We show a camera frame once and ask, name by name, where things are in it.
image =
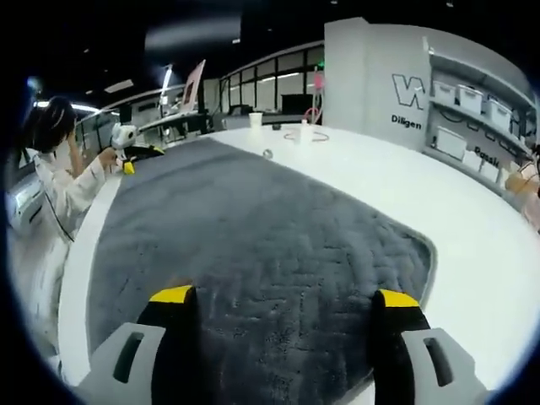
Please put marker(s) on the grey towel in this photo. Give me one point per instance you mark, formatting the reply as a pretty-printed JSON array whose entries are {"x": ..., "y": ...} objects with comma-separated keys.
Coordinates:
[{"x": 253, "y": 244}]

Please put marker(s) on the person's left hand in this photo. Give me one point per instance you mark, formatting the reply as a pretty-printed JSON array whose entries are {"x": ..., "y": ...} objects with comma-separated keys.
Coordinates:
[{"x": 109, "y": 160}]

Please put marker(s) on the person's head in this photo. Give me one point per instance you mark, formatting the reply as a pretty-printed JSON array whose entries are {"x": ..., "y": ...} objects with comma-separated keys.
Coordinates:
[{"x": 52, "y": 122}]

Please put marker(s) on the roll-up banner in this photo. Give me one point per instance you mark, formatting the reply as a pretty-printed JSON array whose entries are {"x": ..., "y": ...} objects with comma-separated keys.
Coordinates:
[{"x": 194, "y": 86}]

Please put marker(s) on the white chest device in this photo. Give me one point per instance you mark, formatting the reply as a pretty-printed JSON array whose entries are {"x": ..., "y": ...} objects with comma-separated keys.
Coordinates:
[{"x": 25, "y": 204}]

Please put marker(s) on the white paper cup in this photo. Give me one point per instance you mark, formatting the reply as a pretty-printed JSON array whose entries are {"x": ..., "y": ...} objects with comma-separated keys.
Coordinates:
[{"x": 255, "y": 120}]

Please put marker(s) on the person's white clothed torso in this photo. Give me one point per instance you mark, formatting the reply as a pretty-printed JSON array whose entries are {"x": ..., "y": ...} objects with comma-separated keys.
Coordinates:
[{"x": 38, "y": 274}]

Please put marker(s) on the black monitor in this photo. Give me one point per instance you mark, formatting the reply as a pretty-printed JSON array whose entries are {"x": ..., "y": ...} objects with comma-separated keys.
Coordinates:
[{"x": 297, "y": 103}]

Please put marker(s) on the white charger block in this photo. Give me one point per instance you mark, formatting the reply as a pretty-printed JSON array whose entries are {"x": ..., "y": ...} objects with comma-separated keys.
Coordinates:
[{"x": 304, "y": 133}]

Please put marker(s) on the pink flag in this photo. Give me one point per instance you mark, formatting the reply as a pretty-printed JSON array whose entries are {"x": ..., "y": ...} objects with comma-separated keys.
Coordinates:
[{"x": 319, "y": 81}]

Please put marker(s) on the grey metal shelf rack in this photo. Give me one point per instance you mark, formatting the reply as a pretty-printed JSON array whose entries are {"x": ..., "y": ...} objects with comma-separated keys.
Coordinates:
[{"x": 455, "y": 162}]

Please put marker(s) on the group of white storage boxes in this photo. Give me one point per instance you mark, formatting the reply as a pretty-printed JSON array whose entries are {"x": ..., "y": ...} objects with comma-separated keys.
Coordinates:
[{"x": 470, "y": 99}]

